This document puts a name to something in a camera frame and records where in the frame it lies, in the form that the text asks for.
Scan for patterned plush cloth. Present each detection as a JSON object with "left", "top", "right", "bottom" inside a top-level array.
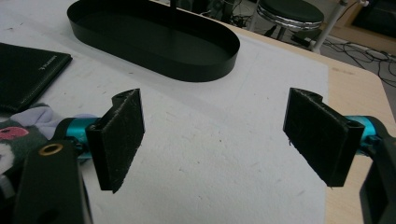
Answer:
[{"left": 0, "top": 103, "right": 97, "bottom": 200}]

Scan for black leather wallet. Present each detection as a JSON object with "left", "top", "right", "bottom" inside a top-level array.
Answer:
[{"left": 0, "top": 42, "right": 74, "bottom": 114}]

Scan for black oval tray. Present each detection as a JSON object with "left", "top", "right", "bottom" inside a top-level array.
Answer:
[{"left": 66, "top": 0, "right": 241, "bottom": 83}]

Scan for black floor cables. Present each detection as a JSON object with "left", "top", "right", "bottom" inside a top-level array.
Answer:
[{"left": 321, "top": 38, "right": 396, "bottom": 90}]

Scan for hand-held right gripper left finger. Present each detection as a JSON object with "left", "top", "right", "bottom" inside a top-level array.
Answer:
[{"left": 55, "top": 88, "right": 146, "bottom": 194}]

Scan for round black stool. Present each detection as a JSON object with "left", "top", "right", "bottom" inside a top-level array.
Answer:
[{"left": 255, "top": 0, "right": 325, "bottom": 41}]

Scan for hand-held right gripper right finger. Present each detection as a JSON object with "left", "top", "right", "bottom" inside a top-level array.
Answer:
[{"left": 282, "top": 87, "right": 381, "bottom": 188}]

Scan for white metal stand pole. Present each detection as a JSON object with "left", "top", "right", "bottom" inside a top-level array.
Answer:
[{"left": 311, "top": 0, "right": 349, "bottom": 54}]

